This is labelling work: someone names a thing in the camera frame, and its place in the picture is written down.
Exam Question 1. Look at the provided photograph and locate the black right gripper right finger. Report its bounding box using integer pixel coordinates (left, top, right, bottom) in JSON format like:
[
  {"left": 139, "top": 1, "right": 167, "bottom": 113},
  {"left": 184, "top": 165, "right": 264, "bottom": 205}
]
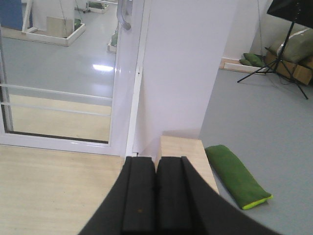
[{"left": 156, "top": 157, "right": 277, "bottom": 235}]

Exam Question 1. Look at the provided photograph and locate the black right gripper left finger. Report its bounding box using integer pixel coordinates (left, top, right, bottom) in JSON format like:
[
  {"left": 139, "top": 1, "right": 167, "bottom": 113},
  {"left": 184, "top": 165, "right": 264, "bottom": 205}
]
[{"left": 79, "top": 157, "right": 155, "bottom": 235}]

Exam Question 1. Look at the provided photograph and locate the white framed transparent sliding door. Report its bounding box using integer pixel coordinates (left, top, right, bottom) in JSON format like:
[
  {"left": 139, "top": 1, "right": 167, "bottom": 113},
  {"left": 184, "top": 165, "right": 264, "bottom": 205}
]
[{"left": 0, "top": 0, "right": 143, "bottom": 157}]

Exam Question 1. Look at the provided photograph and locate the grey metal door handle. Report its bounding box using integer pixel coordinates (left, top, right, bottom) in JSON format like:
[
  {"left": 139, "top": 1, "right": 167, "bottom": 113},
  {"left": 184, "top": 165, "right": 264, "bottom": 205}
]
[{"left": 116, "top": 0, "right": 133, "bottom": 31}]

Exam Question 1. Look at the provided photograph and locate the light wooden step block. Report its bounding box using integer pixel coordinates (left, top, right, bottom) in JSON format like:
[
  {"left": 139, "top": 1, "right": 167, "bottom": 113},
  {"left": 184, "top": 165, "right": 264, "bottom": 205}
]
[{"left": 156, "top": 135, "right": 220, "bottom": 195}]

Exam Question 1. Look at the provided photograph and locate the green sandbag with yellow end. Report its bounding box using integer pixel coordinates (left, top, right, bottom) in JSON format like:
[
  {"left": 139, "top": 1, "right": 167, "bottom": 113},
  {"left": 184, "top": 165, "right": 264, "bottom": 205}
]
[{"left": 205, "top": 144, "right": 273, "bottom": 210}]

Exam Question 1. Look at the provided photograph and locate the cardboard boxes stack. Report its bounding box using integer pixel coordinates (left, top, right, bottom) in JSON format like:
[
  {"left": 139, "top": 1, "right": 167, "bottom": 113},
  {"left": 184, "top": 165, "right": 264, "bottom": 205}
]
[{"left": 276, "top": 53, "right": 313, "bottom": 85}]

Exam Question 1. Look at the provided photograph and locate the olive green bag on boxes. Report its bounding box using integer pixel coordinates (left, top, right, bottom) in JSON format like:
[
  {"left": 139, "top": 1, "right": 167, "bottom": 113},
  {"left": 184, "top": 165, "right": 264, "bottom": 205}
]
[{"left": 269, "top": 28, "right": 313, "bottom": 63}]

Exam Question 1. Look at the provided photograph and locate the black music stand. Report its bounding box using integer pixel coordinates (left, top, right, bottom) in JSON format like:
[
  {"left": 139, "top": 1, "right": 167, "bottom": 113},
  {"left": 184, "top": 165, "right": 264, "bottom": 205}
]
[{"left": 237, "top": 0, "right": 313, "bottom": 99}]

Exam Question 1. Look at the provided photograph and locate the white door frame post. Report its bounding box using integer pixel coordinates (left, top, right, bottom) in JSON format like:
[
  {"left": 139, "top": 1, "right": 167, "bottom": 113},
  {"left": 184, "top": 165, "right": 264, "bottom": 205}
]
[{"left": 125, "top": 0, "right": 152, "bottom": 157}]

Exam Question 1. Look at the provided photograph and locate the dark green sandbag by wall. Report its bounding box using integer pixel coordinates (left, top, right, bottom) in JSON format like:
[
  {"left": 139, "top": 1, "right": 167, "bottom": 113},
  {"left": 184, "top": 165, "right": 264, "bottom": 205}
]
[{"left": 239, "top": 53, "right": 265, "bottom": 67}]

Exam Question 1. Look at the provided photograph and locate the white wall panel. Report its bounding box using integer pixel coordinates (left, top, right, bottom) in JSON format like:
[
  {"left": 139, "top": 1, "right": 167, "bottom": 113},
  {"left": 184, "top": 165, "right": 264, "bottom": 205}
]
[{"left": 134, "top": 0, "right": 238, "bottom": 156}]

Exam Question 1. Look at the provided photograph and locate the white wooden floor frame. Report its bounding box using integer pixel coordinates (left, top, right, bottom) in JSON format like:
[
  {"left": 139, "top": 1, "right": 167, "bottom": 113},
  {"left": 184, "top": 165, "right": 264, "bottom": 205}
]
[{"left": 22, "top": 0, "right": 86, "bottom": 47}]

